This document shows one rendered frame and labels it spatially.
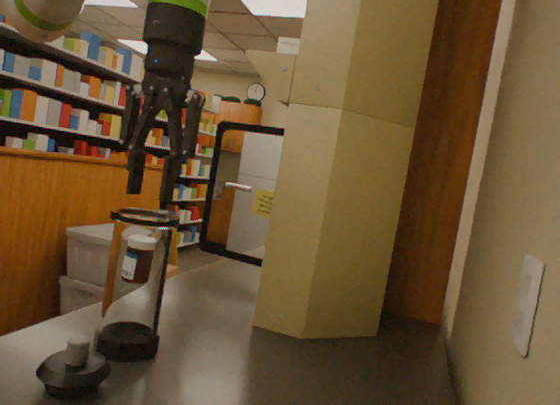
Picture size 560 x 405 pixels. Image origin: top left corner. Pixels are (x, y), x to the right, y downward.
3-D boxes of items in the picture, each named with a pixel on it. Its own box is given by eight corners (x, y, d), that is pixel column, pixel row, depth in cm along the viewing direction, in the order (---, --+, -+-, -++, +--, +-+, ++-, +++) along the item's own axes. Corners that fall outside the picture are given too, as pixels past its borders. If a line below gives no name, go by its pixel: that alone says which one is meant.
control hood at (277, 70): (320, 125, 121) (327, 89, 121) (288, 102, 90) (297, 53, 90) (281, 120, 124) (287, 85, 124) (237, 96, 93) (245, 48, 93)
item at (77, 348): (123, 382, 62) (130, 337, 62) (74, 414, 53) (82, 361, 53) (70, 364, 65) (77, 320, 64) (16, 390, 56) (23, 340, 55)
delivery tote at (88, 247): (160, 274, 341) (166, 232, 339) (108, 291, 283) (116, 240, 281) (115, 262, 353) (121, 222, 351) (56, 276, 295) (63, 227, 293)
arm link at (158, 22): (131, -3, 65) (186, 1, 63) (172, 26, 77) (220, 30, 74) (125, 38, 66) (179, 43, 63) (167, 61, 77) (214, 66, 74)
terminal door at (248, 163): (287, 274, 123) (312, 131, 120) (197, 250, 135) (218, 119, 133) (289, 274, 123) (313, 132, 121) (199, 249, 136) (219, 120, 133)
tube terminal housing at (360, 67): (382, 315, 116) (436, 21, 112) (370, 359, 85) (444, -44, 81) (292, 292, 124) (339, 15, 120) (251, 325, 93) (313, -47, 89)
